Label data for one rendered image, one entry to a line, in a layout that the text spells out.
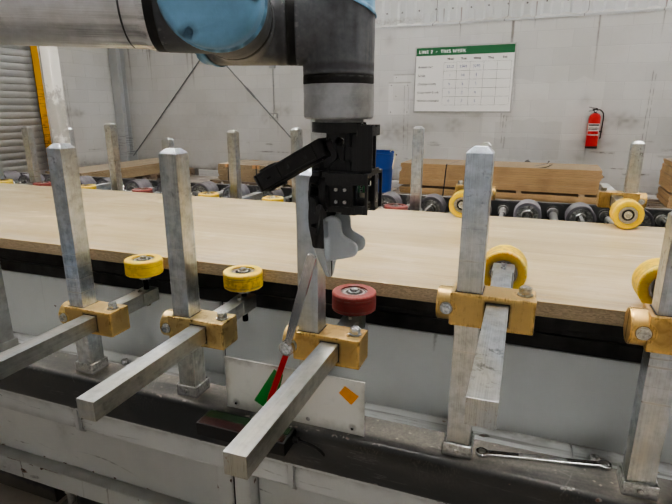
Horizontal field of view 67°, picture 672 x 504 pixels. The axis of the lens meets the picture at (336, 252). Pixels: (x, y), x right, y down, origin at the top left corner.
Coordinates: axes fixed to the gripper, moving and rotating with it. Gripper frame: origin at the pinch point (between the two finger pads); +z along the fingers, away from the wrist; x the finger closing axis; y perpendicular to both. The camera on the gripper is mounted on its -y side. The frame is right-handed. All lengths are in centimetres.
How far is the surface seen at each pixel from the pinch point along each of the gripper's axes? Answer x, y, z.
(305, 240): 6.1, -5.6, -1.9
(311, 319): 6.1, -4.8, 11.2
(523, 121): 725, 19, -6
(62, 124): 104, -161, -16
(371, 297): 16.4, 2.3, 10.2
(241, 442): -21.6, -1.7, 14.5
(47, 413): 9, -72, 46
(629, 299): 32, 45, 11
